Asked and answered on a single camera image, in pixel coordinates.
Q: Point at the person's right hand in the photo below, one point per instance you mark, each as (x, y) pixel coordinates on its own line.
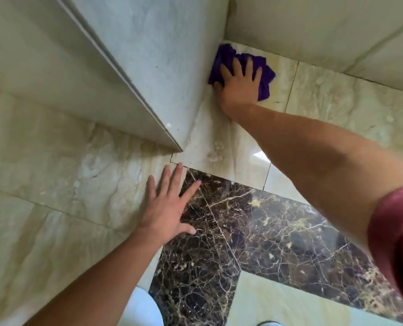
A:
(239, 93)

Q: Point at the person's left hand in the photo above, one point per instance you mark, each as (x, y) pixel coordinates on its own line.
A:
(164, 217)

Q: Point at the person's left little finger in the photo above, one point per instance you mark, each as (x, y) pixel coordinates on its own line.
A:
(151, 188)

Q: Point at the person's right thumb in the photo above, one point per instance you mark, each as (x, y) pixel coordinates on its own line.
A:
(217, 88)

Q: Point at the person's right middle finger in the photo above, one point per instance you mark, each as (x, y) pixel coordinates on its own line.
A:
(237, 67)

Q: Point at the person's left middle finger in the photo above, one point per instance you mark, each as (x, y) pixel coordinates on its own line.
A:
(176, 179)

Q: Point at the person's left thumb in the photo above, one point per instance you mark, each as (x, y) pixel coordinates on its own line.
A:
(187, 229)

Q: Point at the person's right little finger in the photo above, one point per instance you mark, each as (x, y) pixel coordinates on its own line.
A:
(258, 74)

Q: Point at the purple cleaning cloth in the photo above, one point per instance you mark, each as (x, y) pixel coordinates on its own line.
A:
(265, 79)

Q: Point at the person's right forearm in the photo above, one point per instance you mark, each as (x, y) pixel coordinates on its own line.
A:
(310, 156)

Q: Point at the person's left forearm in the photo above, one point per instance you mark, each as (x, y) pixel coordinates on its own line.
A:
(99, 285)

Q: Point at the white trouser knee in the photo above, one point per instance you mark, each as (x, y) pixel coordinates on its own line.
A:
(140, 308)

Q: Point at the white shoe tip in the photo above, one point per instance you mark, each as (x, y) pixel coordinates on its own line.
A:
(270, 324)

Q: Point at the dark red shirt sleeve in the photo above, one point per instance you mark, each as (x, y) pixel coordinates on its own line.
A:
(396, 241)

